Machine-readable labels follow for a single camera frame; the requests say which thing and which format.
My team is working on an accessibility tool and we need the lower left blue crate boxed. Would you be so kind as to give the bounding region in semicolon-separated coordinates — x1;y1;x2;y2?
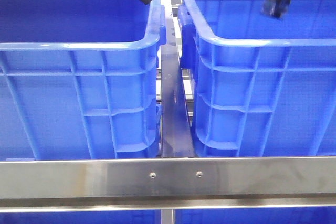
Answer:
1;210;161;223

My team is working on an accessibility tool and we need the right rail screw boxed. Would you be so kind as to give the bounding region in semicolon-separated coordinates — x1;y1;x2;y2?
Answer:
196;171;203;177

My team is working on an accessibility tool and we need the blue plastic crate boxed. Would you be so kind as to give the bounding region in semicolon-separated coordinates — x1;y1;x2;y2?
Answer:
178;0;335;157
1;0;166;161

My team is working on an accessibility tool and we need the right blue plastic crate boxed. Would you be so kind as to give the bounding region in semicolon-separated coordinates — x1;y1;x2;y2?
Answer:
178;0;335;157

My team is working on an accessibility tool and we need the lower right blue crate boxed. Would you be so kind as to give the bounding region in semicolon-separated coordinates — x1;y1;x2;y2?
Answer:
175;207;335;223

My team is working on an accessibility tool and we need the steel rack front rail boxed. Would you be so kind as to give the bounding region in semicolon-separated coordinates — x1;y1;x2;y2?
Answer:
1;156;335;212

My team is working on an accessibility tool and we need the rail screw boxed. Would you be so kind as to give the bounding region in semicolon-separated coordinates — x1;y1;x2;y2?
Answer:
196;171;203;177
149;172;156;178

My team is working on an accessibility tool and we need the left rail screw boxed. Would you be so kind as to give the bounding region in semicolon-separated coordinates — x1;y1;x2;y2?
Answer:
149;172;156;178

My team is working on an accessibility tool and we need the steel rack centre divider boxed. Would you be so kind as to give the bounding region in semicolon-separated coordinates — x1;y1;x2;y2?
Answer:
161;14;195;158

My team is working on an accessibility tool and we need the left blue plastic crate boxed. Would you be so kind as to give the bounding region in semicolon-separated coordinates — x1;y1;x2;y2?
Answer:
1;0;166;161

